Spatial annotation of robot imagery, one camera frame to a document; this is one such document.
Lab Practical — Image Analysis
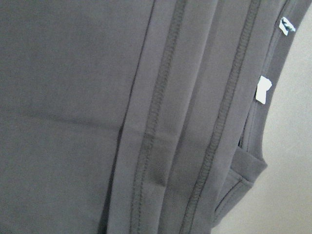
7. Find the dark brown t-shirt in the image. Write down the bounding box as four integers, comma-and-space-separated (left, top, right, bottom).
0, 0, 311, 234

